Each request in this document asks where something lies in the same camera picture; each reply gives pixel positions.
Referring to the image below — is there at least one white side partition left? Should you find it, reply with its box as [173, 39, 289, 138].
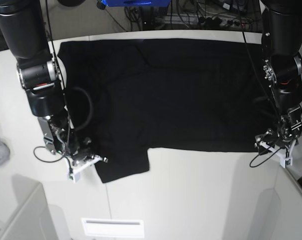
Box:
[0, 182, 58, 240]

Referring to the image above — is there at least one black T-shirt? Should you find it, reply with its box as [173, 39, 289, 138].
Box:
[58, 39, 276, 183]

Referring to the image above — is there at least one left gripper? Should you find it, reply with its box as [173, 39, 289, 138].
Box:
[254, 129, 298, 160]

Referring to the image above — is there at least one white table slot plate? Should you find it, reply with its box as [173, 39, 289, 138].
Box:
[82, 218, 145, 238]

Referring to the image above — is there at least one white side partition right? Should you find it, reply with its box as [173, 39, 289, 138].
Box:
[272, 168, 302, 240]

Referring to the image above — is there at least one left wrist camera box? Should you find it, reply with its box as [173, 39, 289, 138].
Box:
[280, 156, 293, 169]

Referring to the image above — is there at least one white power strip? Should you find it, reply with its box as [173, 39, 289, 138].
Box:
[198, 16, 241, 28]

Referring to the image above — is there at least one blue box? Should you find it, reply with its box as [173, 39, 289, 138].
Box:
[102, 0, 171, 7]

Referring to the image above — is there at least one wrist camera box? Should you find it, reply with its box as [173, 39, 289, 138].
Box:
[67, 172, 81, 183]
[280, 156, 293, 169]

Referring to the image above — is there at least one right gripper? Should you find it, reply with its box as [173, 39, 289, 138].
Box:
[62, 137, 108, 173]

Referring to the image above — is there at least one white side partition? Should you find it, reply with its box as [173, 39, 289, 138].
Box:
[0, 182, 58, 240]
[272, 168, 302, 240]

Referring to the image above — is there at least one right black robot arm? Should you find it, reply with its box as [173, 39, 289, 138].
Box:
[0, 0, 108, 179]

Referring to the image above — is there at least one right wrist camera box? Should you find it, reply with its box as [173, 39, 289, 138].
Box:
[67, 172, 81, 183]

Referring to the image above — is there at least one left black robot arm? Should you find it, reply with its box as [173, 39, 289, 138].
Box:
[257, 0, 302, 163]

